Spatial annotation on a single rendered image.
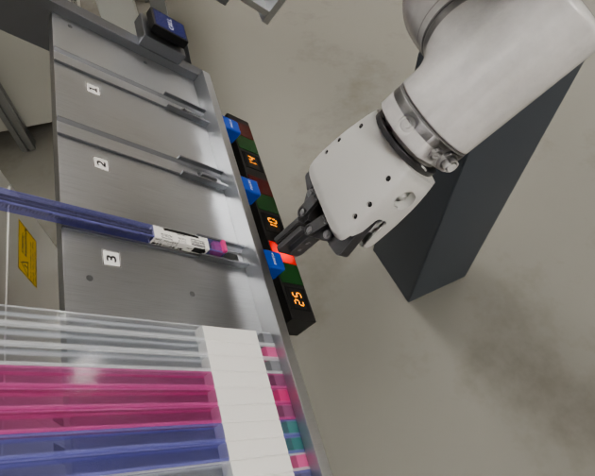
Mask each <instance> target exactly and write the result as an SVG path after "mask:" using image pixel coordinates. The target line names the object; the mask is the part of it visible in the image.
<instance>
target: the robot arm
mask: <svg viewBox="0 0 595 476"><path fill-rule="evenodd" d="M402 14H403V21H404V24H405V27H406V30H407V32H408V34H409V36H410V38H411V39H412V41H413V43H414V44H415V46H416V48H417V49H418V50H419V52H420V53H421V55H422V56H423V58H424V59H423V61H422V62H421V64H420V65H419V67H418V68H417V69H416V70H415V71H414V72H413V73H412V74H411V75H410V76H409V77H408V78H407V79H406V80H405V81H404V82H402V83H401V84H400V85H399V86H398V88H397V89H396V90H395V91H394V92H392V93H391V94H390V95H389V96H388V97H387V98H386V99H384V101H383V102H382V110H374V111H373V112H371V113H370V114H369V115H367V116H366V117H364V118H363V119H361V120H360V121H358V122H357V123H356V124H354V125H353V126H352V127H350V128H349V129H347V130H346V131H345V132H344V133H342V134H341V135H340V136H339V137H338V138H336V139H335V140H334V141H333V142H332V143H331V144H329V145H328V146H327V147H326V148H325V149H324V150H323V151H322V152H321V153H320V154H319V155H318V156H317V157H316V158H315V159H314V161H313V162H312V164H311V165H310V169H309V172H307V174H306V176H305V180H306V187H307V190H308V191H307V194H306V196H305V200H304V203H303V204H302V205H301V206H300V207H299V209H298V211H297V215H298V217H297V218H296V219H295V220H294V221H293V222H292V223H291V224H289V225H288V226H287V227H286V228H285V229H284V230H283V231H282V232H281V233H280V234H279V235H277V236H276V237H275V238H274V240H275V243H276V244H277V245H278V246H277V249H278V252H280V253H284V254H288V255H291V256H295V257H297V256H300V255H302V254H303V253H305V252H306V251H307V250H308V249H309V248H310V247H312V246H313V245H314V244H315V243H317V242H318V241H319V240H322V241H327V242H328V243H329V246H330V247H331V249H332V250H333V252H334V253H335V254H336V255H339V256H342V257H346V258H347V257H348V256H349V255H350V253H351V252H352V251H353V250H354V249H355V248H356V247H357V246H358V245H360V246H361V247H364V248H368V247H371V246H373V245H374V244H375V243H377V242H378V241H379V240H380V239H382V238H383V237H384V235H385V234H387V233H388V232H389V231H390V230H391V229H392V228H394V227H395V226H396V225H397V224H398V223H399V222H400V221H401V220H402V219H403V218H404V217H405V216H406V215H407V214H408V213H409V212H410V211H411V210H412V209H413V208H414V207H415V206H416V205H417V204H418V203H419V202H420V201H421V199H422V198H423V197H424V196H425V195H426V194H427V193H428V192H429V191H430V189H431V188H432V187H433V185H434V178H433V174H434V173H435V172H436V169H438V170H440V171H442V172H446V173H449V172H452V171H453V170H455V169H456V168H457V167H458V165H459V163H458V161H459V160H461V159H462V158H463V157H464V156H465V155H466V154H467V153H468V152H469V151H471V150H472V149H473V148H474V147H476V146H477V145H478V144H480V143H481V142H482V141H483V140H485V139H486V138H487V137H488V136H490V135H491V134H492V133H494V132H495V131H496V130H497V129H499V128H500V127H501V126H503V125H504V124H505V123H506V122H508V121H509V120H510V119H511V118H513V117H514V116H515V115H516V114H518V113H519V112H520V111H522V110H523V109H524V108H525V107H527V106H528V105H529V104H531V103H532V102H533V101H534V100H536V99H537V98H538V97H539V96H541V95H542V94H543V93H545V92H546V91H547V90H548V89H550V88H551V86H552V85H554V84H555V83H556V82H557V81H559V80H560V79H561V78H562V77H564V76H565V75H567V74H568V73H569V72H570V71H572V70H573V69H574V68H575V67H577V66H578V65H579V64H580V63H582V62H583V61H584V60H586V59H587V58H588V57H589V56H591V55H592V54H593V53H594V52H595V17H594V16H593V14H592V13H591V11H590V10H589V9H588V7H587V6H586V5H585V3H584V2H583V1H582V0H402Z"/></svg>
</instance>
